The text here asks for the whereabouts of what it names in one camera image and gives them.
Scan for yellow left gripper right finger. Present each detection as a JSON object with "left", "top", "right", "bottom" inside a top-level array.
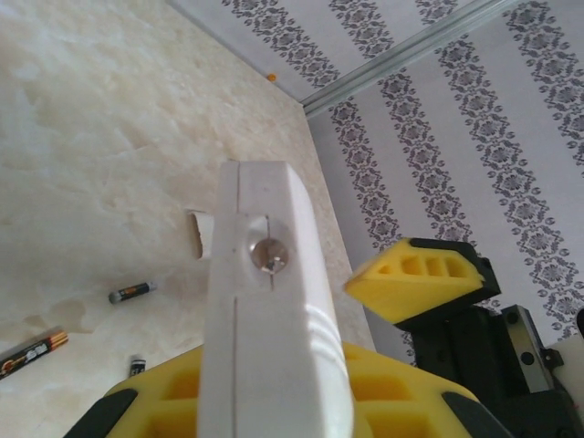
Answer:
[{"left": 345, "top": 341, "right": 510, "bottom": 438}]

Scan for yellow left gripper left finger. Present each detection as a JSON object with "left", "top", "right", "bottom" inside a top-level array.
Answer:
[{"left": 61, "top": 344, "right": 206, "bottom": 438}]

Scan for white remote with back label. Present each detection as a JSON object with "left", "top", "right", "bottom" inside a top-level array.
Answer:
[{"left": 195, "top": 159, "right": 357, "bottom": 438}]

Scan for black and copper battery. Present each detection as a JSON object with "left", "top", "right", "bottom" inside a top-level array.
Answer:
[{"left": 0, "top": 329, "right": 69, "bottom": 381}]

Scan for aluminium frame post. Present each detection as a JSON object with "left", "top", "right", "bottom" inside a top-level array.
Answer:
[{"left": 298, "top": 0, "right": 506, "bottom": 120}]

